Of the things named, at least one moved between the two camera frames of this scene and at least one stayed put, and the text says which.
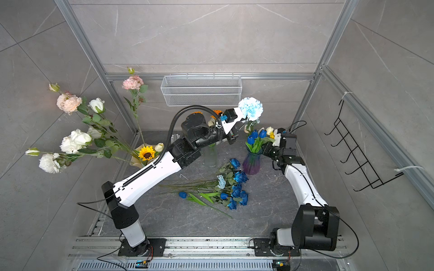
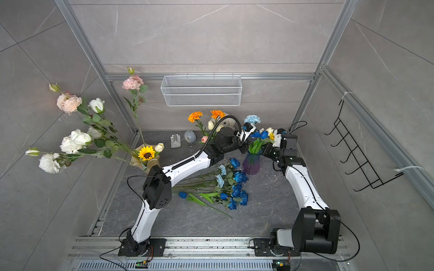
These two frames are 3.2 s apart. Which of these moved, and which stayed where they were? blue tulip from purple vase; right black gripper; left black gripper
Moved: left black gripper
Stayed: blue tulip from purple vase; right black gripper
